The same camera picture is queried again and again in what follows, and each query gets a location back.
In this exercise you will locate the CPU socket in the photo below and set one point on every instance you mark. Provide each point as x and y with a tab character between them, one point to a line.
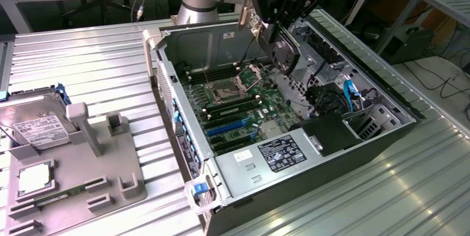
225	91

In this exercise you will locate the green RAM stick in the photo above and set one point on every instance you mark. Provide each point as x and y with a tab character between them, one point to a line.
70	192

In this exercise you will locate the silver hard disk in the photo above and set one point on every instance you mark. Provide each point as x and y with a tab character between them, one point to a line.
37	126

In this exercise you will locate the black RAM slot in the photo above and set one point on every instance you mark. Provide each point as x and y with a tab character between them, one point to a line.
236	98
213	77
209	71
224	106

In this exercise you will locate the thin metal locking lever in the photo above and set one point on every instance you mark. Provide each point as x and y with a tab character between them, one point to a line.
208	82

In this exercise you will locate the open black PC case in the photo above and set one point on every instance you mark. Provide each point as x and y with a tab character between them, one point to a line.
331	186

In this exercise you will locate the blue card retention clip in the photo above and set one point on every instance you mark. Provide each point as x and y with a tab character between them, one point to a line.
177	115
193	148
197	160
188	139
185	129

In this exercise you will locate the white side table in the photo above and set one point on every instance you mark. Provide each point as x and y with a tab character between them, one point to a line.
423	87

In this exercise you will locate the long black expansion slot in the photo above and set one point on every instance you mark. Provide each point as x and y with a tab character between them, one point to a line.
232	142
238	147

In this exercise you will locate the grey parts rack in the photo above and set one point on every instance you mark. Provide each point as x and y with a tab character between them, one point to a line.
74	164

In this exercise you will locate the grey metal frame post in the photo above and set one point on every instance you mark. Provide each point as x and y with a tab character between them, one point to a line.
6	62

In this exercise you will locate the silver CPU chip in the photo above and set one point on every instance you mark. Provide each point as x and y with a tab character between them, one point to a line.
36	179

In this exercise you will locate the silver perforated drive cage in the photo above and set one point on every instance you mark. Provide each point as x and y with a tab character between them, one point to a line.
320	62

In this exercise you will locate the blue expansion slot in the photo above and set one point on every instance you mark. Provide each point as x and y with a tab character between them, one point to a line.
229	132
226	126

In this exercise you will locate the silver chipset heatsink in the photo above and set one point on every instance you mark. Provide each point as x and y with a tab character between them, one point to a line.
272	129

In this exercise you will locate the silver disk bay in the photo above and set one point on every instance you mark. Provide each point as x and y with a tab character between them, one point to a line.
383	120

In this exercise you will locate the RAM stick with white label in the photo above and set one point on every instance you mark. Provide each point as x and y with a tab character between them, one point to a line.
236	108

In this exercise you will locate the blue case latch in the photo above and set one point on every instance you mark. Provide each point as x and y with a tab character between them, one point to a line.
200	188

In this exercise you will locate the black box under shelf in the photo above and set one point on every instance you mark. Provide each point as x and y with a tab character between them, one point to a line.
412	46

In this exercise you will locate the metal socket cover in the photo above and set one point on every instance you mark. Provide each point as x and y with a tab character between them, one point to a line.
252	75

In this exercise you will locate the low-profile graphics card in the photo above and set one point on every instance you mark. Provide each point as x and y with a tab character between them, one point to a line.
287	57

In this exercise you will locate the blue disk carrier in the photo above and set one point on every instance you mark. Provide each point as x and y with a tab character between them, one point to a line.
65	95

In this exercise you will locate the green motherboard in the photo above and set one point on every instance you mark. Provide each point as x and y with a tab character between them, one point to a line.
273	101

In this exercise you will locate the silver power supply unit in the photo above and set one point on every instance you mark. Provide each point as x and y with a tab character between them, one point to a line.
238	172

